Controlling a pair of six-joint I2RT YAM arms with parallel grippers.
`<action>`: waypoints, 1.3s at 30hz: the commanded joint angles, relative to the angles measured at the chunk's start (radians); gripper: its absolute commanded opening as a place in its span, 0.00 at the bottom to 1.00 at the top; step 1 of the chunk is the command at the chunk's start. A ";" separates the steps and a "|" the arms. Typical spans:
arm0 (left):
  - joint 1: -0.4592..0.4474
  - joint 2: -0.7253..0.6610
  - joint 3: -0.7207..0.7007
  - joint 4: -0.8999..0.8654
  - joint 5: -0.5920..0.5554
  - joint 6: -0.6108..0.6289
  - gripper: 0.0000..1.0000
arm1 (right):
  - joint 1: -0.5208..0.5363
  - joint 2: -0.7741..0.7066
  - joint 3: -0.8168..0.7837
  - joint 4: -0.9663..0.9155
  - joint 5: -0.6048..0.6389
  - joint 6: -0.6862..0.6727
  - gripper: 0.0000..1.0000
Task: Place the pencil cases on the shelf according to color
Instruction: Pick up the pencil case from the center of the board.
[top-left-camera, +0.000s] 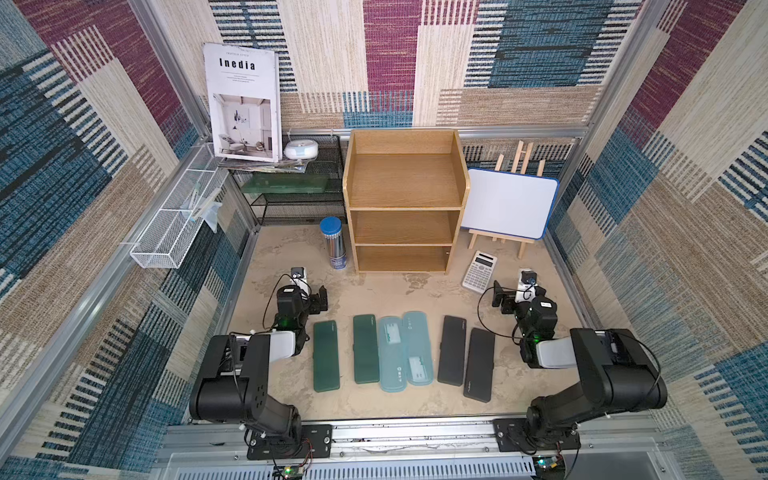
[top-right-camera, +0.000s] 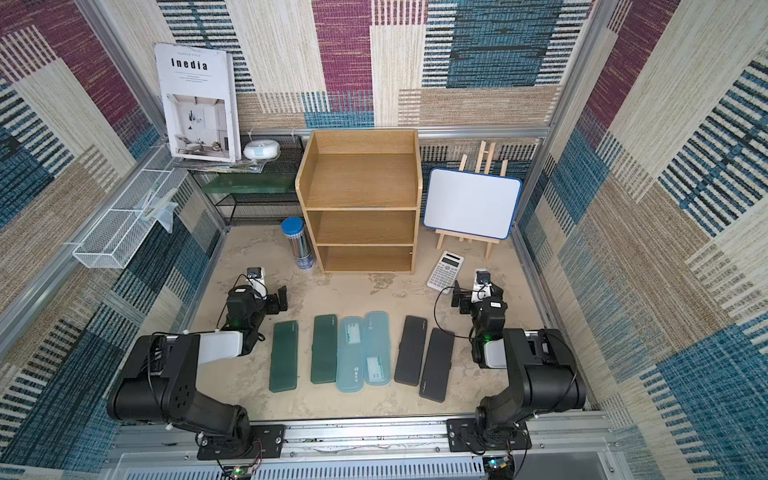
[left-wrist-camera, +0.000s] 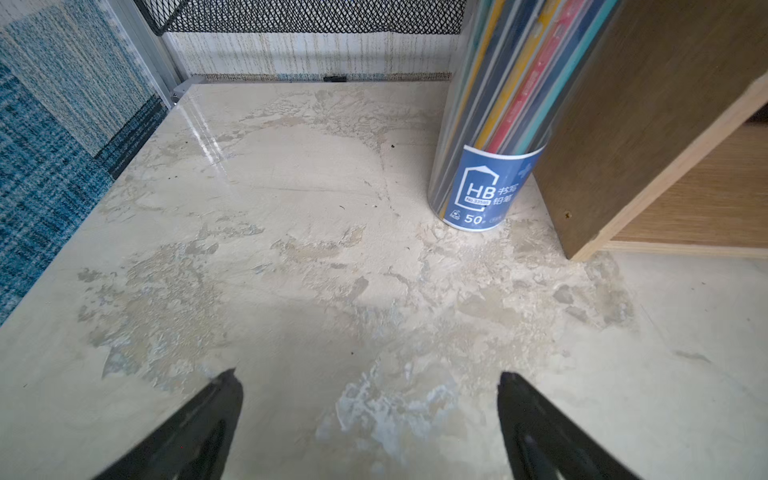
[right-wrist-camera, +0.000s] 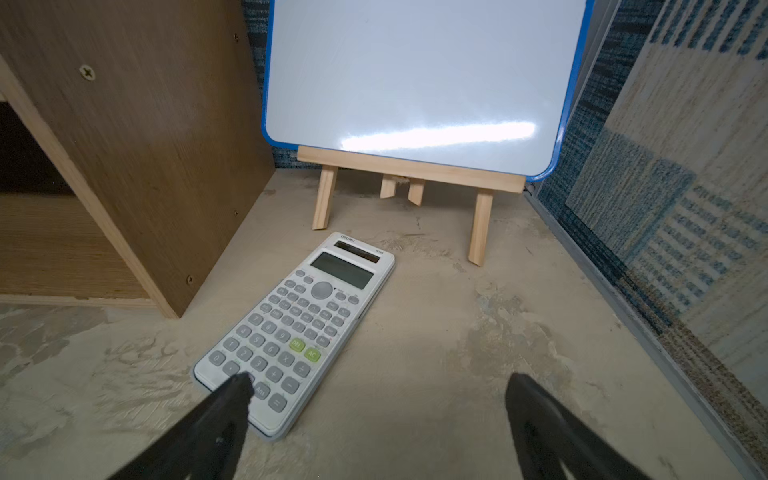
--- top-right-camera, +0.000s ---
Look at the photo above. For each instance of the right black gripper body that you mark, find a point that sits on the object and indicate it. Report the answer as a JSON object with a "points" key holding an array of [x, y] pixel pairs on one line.
{"points": [[462, 297]]}

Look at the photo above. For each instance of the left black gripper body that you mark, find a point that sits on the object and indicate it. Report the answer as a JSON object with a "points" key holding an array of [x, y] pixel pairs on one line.
{"points": [[274, 300]]}

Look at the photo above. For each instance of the dark green pencil case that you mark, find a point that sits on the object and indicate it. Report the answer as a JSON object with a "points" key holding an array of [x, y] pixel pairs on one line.
{"points": [[324, 349], [284, 357]]}

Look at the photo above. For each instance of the black pencil case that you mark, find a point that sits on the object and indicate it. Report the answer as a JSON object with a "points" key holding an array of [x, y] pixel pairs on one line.
{"points": [[437, 366], [411, 351]]}

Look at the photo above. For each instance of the light blue pencil case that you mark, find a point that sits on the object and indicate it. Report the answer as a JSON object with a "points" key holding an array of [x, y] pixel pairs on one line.
{"points": [[350, 355], [377, 348]]}

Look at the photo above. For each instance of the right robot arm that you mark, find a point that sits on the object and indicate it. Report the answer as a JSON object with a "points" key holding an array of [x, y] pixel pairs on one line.
{"points": [[541, 371]]}

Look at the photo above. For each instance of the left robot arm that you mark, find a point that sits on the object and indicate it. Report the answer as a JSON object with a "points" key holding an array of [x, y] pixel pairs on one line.
{"points": [[158, 381]]}

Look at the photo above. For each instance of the wooden three-tier shelf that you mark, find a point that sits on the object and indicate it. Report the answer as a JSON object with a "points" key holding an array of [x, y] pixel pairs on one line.
{"points": [[360, 192]]}

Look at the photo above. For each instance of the white calculator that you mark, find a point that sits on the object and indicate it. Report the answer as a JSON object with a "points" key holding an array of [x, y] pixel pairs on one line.
{"points": [[445, 271]]}

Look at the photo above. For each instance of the blue lid cylindrical canister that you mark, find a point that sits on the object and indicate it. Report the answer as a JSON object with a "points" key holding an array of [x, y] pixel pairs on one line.
{"points": [[295, 231]]}

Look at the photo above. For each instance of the whiteboard on wooden easel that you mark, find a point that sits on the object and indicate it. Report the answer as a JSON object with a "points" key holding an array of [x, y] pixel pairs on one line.
{"points": [[473, 205]]}

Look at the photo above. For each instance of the green tray on rack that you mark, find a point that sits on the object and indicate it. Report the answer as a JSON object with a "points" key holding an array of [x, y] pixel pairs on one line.
{"points": [[244, 183]]}

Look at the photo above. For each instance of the white round device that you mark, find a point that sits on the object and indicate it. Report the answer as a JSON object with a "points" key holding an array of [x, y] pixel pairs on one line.
{"points": [[262, 150]]}

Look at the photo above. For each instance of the Inedia white magazine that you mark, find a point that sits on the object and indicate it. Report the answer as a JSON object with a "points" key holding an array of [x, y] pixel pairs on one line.
{"points": [[197, 88]]}

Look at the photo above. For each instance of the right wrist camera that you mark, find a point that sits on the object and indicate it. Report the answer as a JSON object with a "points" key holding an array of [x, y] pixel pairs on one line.
{"points": [[482, 282]]}

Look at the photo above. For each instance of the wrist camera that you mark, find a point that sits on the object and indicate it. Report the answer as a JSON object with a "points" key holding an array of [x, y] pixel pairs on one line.
{"points": [[482, 282], [255, 277]]}

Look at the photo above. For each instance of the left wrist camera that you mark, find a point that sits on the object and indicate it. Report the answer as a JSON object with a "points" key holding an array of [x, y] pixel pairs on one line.
{"points": [[255, 277]]}

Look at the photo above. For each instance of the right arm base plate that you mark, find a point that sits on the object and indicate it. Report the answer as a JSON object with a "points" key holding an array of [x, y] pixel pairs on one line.
{"points": [[464, 435]]}

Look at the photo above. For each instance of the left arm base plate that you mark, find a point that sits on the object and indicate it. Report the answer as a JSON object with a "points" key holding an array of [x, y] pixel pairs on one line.
{"points": [[262, 441]]}

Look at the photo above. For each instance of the black wire rack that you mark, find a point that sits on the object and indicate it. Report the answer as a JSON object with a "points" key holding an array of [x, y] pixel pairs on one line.
{"points": [[264, 198]]}

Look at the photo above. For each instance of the white wire basket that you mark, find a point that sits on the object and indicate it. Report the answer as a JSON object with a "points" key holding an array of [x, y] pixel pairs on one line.
{"points": [[115, 238]]}

